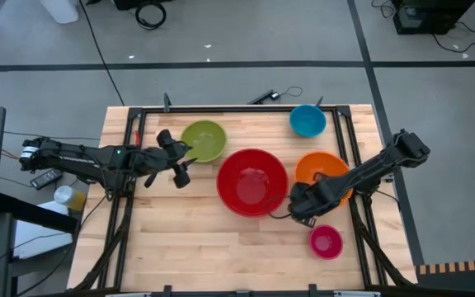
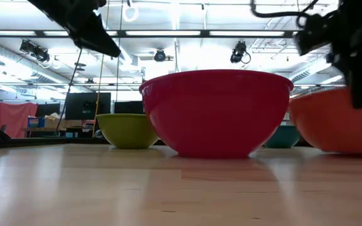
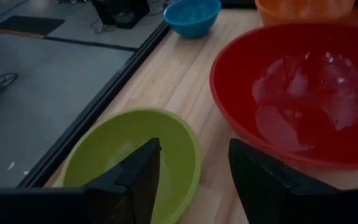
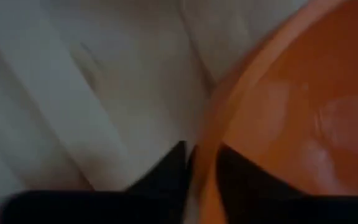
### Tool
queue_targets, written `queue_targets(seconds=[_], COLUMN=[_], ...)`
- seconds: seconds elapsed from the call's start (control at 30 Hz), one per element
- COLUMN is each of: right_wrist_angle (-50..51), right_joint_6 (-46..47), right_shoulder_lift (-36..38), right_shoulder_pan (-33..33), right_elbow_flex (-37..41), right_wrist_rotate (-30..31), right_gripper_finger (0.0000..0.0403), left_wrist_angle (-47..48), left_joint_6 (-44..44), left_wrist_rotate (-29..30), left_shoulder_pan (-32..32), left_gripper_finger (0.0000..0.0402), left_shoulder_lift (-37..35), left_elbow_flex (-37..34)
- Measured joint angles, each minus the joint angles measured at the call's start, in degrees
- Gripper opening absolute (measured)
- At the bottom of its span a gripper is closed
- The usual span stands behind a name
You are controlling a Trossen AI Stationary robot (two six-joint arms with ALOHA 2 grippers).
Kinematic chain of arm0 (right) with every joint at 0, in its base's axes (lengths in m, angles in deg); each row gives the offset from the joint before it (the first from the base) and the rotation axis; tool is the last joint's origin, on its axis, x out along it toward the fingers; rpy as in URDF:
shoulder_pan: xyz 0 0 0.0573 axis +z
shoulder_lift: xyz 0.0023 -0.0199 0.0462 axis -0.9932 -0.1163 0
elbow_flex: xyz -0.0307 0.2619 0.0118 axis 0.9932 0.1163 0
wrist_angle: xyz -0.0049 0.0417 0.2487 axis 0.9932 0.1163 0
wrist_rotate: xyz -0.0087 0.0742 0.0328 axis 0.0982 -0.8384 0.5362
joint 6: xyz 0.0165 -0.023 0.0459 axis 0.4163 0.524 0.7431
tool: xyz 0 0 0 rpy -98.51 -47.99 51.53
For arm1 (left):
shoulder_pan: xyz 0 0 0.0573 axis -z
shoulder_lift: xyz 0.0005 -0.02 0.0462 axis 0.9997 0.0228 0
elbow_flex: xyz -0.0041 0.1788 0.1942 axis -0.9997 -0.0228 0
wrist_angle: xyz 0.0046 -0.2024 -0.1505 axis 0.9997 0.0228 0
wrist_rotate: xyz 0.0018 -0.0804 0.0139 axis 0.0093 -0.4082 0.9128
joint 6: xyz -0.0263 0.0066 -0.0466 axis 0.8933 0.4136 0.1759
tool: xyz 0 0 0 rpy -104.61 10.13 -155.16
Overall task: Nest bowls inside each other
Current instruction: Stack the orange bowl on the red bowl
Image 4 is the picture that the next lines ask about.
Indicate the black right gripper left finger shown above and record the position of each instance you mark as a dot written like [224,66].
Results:
[154,199]

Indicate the orange plastic bowl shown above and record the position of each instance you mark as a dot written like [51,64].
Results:
[294,102]

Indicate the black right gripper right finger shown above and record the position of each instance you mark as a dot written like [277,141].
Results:
[253,199]

